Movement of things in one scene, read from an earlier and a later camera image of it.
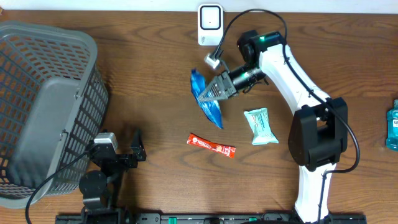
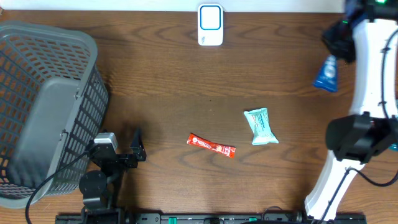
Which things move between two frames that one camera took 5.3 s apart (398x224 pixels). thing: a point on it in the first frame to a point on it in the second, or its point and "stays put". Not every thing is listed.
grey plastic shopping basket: x=53 y=101 stays put
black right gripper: x=225 y=85 to x=329 y=37
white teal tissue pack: x=259 y=121 stays put
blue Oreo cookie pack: x=211 y=109 to x=328 y=77
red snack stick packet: x=227 y=150 stays put
